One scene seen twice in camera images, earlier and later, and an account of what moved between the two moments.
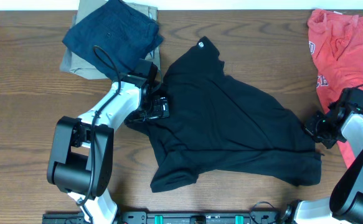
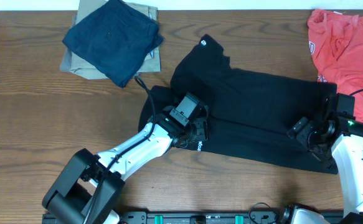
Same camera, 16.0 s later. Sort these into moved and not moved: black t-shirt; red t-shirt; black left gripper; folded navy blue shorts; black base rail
Moved: black left gripper; black t-shirt
Not moved: black base rail; red t-shirt; folded navy blue shorts
